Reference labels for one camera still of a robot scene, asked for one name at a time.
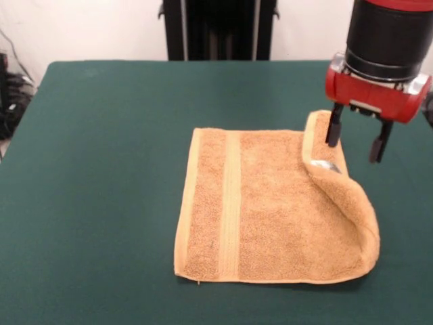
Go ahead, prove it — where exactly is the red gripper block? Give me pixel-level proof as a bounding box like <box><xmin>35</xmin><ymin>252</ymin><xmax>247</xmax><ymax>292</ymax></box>
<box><xmin>324</xmin><ymin>52</ymin><xmax>433</xmax><ymax>164</ymax></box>

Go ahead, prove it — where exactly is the grey black tripod base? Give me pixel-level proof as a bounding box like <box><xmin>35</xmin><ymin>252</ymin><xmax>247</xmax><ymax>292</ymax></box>
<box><xmin>0</xmin><ymin>52</ymin><xmax>37</xmax><ymax>139</ymax></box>
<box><xmin>419</xmin><ymin>97</ymin><xmax>433</xmax><ymax>128</ymax></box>

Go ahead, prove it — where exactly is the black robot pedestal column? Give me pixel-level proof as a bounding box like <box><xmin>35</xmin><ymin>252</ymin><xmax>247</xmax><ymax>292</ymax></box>
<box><xmin>158</xmin><ymin>0</ymin><xmax>281</xmax><ymax>62</ymax></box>

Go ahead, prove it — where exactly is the tan terry towel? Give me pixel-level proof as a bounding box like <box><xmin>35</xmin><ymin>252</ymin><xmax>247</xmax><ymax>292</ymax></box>
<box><xmin>173</xmin><ymin>110</ymin><xmax>382</xmax><ymax>284</ymax></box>

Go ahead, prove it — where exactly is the dark green table cloth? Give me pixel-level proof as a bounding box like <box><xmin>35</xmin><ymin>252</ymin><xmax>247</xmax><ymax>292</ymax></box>
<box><xmin>0</xmin><ymin>60</ymin><xmax>433</xmax><ymax>325</ymax></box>

